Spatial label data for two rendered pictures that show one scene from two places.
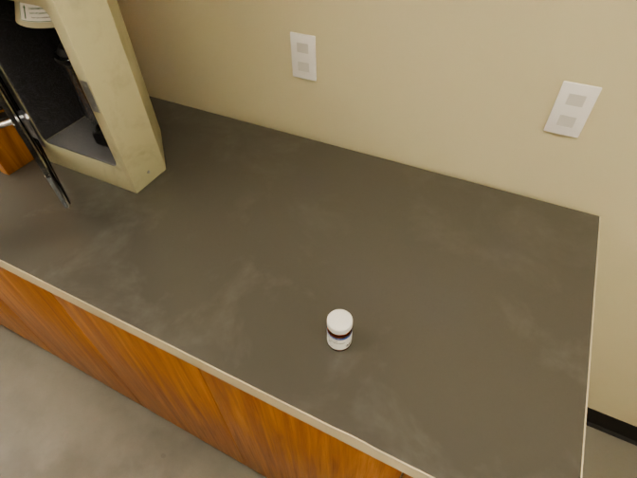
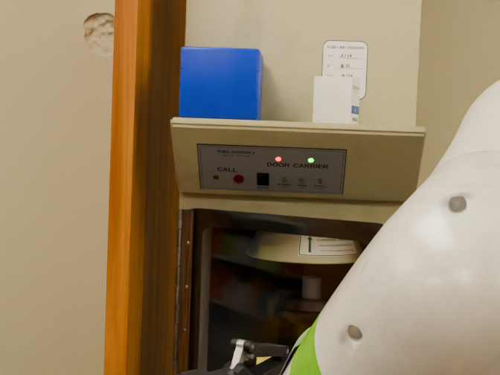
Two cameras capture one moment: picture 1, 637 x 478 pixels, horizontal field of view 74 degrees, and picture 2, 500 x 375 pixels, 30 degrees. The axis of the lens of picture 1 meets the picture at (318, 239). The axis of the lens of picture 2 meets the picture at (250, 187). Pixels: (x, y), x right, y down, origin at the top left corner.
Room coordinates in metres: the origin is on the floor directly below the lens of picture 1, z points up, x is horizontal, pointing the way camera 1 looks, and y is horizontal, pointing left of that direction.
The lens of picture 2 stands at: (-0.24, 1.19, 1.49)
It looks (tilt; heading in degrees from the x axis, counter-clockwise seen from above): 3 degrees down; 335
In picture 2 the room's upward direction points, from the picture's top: 2 degrees clockwise
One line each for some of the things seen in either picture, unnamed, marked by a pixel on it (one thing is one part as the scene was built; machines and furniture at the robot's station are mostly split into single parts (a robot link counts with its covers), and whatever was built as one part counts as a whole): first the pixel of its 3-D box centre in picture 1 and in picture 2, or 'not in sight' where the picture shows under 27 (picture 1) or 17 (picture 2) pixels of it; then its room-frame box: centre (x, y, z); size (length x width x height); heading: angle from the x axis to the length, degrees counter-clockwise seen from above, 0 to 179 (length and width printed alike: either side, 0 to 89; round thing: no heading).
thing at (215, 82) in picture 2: not in sight; (222, 85); (0.90, 0.71, 1.56); 0.10 x 0.10 x 0.09; 62
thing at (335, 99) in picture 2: not in sight; (336, 100); (0.83, 0.58, 1.54); 0.05 x 0.05 x 0.06; 48
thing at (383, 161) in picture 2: not in sight; (296, 161); (0.85, 0.62, 1.46); 0.32 x 0.11 x 0.10; 62
